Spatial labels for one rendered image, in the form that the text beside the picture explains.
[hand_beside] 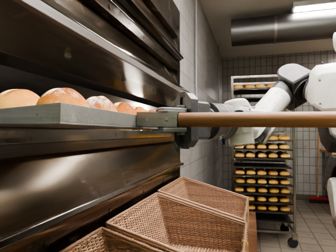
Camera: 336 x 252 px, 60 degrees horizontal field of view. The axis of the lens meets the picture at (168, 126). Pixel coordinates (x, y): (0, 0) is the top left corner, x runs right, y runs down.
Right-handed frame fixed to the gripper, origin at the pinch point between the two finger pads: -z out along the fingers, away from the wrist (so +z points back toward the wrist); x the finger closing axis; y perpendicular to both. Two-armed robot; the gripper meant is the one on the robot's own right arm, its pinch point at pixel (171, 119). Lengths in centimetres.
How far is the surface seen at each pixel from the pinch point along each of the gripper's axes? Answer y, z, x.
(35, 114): 7.4, -29.4, -0.3
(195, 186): -102, 109, -42
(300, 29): -108, 279, 111
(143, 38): -73, 43, 45
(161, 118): 0.1, -2.9, 0.1
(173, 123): 2.3, -1.4, -0.8
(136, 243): -31, 12, -38
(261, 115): 16.1, 8.9, 0.6
